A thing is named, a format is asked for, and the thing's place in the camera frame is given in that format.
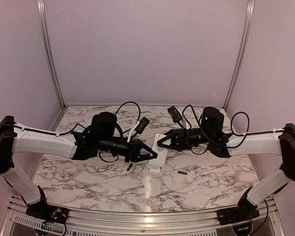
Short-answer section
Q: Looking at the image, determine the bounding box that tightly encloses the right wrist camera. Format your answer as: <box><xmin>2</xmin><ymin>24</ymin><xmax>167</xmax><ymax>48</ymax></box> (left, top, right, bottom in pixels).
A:
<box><xmin>167</xmin><ymin>106</ymin><xmax>190</xmax><ymax>129</ymax></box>

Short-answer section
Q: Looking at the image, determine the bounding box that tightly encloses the left aluminium frame post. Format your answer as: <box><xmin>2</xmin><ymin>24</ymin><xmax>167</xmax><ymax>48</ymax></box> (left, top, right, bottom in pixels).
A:
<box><xmin>37</xmin><ymin>0</ymin><xmax>66</xmax><ymax>109</ymax></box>

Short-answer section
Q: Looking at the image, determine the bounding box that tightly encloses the aluminium frame post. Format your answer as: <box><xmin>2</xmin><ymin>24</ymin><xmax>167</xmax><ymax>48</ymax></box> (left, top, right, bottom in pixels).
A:
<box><xmin>223</xmin><ymin>0</ymin><xmax>255</xmax><ymax>111</ymax></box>
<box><xmin>37</xmin><ymin>0</ymin><xmax>66</xmax><ymax>109</ymax></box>

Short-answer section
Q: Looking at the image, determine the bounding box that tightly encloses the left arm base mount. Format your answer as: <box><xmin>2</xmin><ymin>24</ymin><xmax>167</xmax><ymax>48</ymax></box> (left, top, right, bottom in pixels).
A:
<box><xmin>26</xmin><ymin>205</ymin><xmax>69</xmax><ymax>224</ymax></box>

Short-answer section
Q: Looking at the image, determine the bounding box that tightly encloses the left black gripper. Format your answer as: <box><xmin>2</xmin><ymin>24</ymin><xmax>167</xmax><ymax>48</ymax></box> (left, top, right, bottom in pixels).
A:
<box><xmin>97</xmin><ymin>136</ymin><xmax>158</xmax><ymax>162</ymax></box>

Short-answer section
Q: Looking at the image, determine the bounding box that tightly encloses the right aluminium frame post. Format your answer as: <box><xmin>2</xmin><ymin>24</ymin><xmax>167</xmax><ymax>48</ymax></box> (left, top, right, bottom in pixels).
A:
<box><xmin>223</xmin><ymin>0</ymin><xmax>255</xmax><ymax>111</ymax></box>

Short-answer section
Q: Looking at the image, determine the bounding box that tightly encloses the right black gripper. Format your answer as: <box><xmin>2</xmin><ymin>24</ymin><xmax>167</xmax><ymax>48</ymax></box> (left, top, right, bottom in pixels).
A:
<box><xmin>155</xmin><ymin>127</ymin><xmax>214</xmax><ymax>151</ymax></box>

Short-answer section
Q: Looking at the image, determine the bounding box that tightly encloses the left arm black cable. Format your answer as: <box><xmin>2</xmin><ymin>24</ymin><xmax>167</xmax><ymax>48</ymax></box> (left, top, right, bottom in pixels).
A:
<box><xmin>98</xmin><ymin>102</ymin><xmax>141</xmax><ymax>163</ymax></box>

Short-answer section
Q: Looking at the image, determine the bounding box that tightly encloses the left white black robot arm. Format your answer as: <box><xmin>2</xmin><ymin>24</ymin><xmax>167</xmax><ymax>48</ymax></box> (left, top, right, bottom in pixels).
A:
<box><xmin>0</xmin><ymin>112</ymin><xmax>158</xmax><ymax>219</ymax></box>

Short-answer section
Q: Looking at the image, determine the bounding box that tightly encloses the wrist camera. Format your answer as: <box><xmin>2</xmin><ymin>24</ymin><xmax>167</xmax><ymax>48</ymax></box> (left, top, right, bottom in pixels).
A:
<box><xmin>127</xmin><ymin>117</ymin><xmax>150</xmax><ymax>143</ymax></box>
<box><xmin>167</xmin><ymin>106</ymin><xmax>190</xmax><ymax>129</ymax></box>

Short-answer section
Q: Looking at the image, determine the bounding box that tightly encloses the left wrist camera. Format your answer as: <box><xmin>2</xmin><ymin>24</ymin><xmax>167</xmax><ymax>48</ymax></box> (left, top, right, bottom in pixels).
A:
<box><xmin>127</xmin><ymin>117</ymin><xmax>150</xmax><ymax>143</ymax></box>

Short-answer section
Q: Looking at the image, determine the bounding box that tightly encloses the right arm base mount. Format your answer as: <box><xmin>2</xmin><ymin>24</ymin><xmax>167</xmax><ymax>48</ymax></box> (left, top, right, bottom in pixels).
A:
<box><xmin>217</xmin><ymin>206</ymin><xmax>260</xmax><ymax>225</ymax></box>

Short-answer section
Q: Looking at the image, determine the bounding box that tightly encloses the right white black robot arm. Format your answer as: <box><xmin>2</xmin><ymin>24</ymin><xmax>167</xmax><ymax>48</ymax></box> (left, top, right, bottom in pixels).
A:
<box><xmin>157</xmin><ymin>107</ymin><xmax>295</xmax><ymax>220</ymax></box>

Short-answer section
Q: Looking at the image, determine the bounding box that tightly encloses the front aluminium rail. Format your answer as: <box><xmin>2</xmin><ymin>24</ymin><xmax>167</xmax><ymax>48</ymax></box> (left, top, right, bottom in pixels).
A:
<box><xmin>0</xmin><ymin>194</ymin><xmax>286</xmax><ymax>236</ymax></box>

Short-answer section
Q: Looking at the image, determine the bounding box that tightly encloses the white remote control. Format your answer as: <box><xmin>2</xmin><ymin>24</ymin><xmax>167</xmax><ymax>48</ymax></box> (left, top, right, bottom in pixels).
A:
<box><xmin>147</xmin><ymin>134</ymin><xmax>168</xmax><ymax>175</ymax></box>

